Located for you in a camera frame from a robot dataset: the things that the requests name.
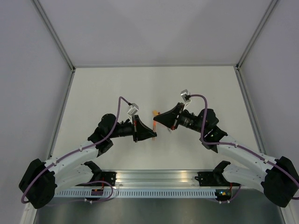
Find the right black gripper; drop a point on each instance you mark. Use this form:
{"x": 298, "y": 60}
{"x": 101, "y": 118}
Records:
{"x": 168, "y": 118}

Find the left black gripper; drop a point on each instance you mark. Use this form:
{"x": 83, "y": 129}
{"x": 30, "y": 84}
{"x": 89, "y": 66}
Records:
{"x": 140, "y": 130}

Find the slim orange-tip pen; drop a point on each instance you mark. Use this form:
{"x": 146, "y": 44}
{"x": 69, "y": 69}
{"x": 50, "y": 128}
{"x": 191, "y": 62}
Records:
{"x": 154, "y": 129}

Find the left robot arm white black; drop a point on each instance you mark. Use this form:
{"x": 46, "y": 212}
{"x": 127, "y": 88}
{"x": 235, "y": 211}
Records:
{"x": 96, "y": 145}

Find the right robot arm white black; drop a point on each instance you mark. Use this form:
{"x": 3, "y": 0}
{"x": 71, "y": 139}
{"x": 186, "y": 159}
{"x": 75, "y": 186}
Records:
{"x": 217, "y": 140}

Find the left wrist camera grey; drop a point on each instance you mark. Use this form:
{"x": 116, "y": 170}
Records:
{"x": 132, "y": 110}

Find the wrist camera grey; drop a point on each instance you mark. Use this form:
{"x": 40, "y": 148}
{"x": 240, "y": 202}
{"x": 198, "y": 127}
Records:
{"x": 186, "y": 96}
{"x": 132, "y": 110}

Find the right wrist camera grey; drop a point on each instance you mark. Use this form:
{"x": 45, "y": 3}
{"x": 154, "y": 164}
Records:
{"x": 186, "y": 96}

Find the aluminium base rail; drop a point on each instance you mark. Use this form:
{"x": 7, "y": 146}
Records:
{"x": 154, "y": 178}

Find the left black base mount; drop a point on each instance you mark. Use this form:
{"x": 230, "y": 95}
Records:
{"x": 109, "y": 177}

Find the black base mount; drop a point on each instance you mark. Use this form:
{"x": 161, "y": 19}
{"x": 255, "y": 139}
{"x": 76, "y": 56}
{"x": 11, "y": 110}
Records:
{"x": 211, "y": 179}
{"x": 109, "y": 177}

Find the white slotted cable duct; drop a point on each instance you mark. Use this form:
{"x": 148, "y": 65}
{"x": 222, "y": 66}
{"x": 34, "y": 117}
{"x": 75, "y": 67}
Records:
{"x": 137, "y": 193}

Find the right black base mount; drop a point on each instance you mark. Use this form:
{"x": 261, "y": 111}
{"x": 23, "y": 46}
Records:
{"x": 211, "y": 179}

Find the aluminium frame right post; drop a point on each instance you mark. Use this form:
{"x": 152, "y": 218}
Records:
{"x": 262, "y": 23}

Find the aluminium frame post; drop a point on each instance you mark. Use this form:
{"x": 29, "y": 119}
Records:
{"x": 262, "y": 23}
{"x": 44, "y": 17}

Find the aluminium frame left post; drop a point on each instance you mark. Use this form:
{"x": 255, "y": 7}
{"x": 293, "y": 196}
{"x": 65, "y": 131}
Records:
{"x": 44, "y": 17}

